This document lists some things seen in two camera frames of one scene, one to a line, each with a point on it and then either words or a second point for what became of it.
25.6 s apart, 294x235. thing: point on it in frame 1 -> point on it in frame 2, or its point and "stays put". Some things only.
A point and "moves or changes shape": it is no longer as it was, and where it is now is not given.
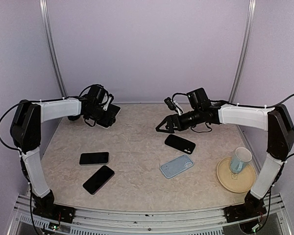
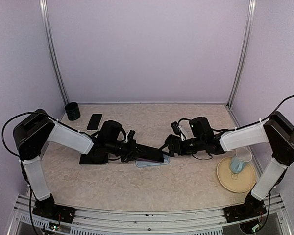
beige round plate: x=239 y=182 stays put
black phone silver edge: x=101 y=157 stays put
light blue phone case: x=176 y=166 -> x=146 y=164
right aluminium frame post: x=244 y=49 stays put
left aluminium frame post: x=47 y=24 stays put
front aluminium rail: x=98 y=222 stays put
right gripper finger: x=166 y=120 -> x=167 y=142
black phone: x=110 y=114 moves or changes shape
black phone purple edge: x=98 y=179 -> x=156 y=154
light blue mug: x=241 y=157 stays put
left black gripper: x=103 y=120 -> x=133 y=148
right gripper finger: x=165 y=130 -> x=166 y=153
